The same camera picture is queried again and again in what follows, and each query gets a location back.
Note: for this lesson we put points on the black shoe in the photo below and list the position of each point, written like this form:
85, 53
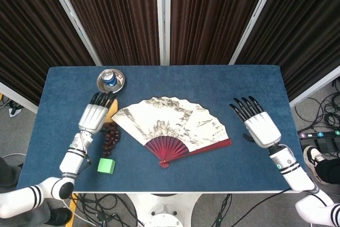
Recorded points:
59, 216

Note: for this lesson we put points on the black power strip coloured labels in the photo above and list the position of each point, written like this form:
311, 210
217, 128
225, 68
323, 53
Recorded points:
318, 134

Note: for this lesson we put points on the black foot pedal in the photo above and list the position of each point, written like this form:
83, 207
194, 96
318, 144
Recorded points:
329, 144

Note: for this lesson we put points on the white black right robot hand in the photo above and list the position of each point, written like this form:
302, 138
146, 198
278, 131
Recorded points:
261, 130

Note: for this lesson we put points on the round metal bowl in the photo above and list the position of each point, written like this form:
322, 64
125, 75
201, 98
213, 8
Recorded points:
120, 79

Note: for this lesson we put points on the paper folding fan red ribs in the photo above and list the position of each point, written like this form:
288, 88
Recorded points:
170, 120

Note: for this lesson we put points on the grey trouser leg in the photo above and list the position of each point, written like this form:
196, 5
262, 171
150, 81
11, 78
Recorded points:
10, 169

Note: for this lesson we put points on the white black sneaker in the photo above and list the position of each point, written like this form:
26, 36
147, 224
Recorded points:
313, 158

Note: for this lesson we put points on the dark red grape bunch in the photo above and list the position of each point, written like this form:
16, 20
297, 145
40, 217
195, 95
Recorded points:
110, 139

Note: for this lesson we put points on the black trouser leg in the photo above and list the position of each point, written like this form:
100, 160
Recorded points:
330, 169

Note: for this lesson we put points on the green cube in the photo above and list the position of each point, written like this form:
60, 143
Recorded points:
105, 166

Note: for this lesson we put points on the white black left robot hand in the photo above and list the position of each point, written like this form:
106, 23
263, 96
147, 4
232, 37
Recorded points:
91, 118

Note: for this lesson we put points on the blue table mat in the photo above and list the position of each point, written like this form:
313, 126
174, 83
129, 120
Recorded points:
212, 173

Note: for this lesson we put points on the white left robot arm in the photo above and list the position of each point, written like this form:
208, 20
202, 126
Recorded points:
70, 161

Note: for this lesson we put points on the blue drink can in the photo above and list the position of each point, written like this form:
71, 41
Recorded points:
109, 78

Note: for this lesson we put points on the yellow rectangular block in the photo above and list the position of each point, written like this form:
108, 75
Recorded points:
113, 108

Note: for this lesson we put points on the brown pleated partition screen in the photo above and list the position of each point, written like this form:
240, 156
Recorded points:
212, 17
32, 38
114, 17
300, 30

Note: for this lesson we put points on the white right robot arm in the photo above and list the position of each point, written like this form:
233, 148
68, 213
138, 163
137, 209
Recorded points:
295, 173

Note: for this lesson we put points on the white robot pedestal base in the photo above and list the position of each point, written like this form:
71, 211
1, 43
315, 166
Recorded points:
162, 208

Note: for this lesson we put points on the yellow floor tape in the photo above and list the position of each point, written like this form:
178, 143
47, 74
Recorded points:
71, 212

